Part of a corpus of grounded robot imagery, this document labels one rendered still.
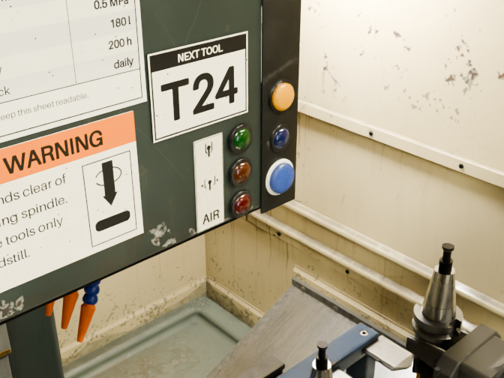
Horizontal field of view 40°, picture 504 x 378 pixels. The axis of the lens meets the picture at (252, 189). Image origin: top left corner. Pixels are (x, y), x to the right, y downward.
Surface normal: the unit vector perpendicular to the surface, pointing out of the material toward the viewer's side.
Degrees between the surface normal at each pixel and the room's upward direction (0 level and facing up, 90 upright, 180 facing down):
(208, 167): 90
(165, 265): 90
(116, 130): 90
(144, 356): 0
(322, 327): 24
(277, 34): 90
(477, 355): 0
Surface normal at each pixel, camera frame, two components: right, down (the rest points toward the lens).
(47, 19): 0.67, 0.34
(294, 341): -0.30, -0.68
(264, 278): -0.74, 0.31
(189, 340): 0.00, -0.89
